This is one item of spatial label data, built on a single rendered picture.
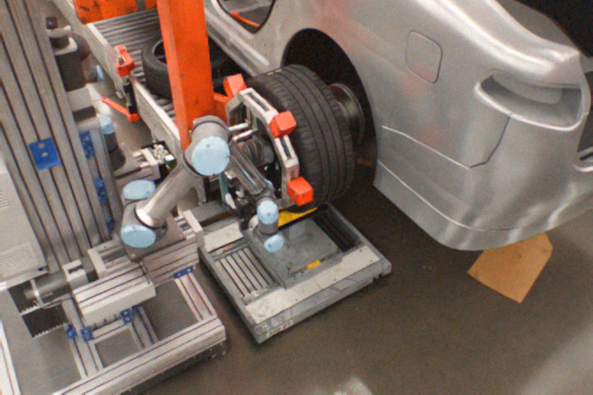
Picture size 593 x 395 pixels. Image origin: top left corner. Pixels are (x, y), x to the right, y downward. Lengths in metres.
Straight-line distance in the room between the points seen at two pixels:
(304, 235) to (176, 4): 1.32
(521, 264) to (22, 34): 2.69
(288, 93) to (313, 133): 0.20
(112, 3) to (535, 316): 3.54
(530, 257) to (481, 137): 1.60
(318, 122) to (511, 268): 1.55
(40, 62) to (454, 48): 1.30
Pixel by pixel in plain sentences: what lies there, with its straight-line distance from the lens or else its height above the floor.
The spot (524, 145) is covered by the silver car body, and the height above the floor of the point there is 1.33.
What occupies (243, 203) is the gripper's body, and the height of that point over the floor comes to 0.90.
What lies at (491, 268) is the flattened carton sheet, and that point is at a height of 0.01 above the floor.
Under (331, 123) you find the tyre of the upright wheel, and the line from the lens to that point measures 2.34.
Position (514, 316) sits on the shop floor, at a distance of 3.18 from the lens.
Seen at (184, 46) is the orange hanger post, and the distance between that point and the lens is 2.68.
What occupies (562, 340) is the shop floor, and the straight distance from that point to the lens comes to 3.19.
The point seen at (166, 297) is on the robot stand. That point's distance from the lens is 2.85.
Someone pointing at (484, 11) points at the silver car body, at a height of 1.67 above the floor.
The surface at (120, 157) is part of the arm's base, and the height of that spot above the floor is 0.85.
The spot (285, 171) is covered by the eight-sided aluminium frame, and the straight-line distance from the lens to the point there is 2.30.
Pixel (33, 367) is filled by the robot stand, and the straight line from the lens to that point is 2.81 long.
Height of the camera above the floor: 2.43
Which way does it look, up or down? 40 degrees down
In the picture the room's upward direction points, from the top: straight up
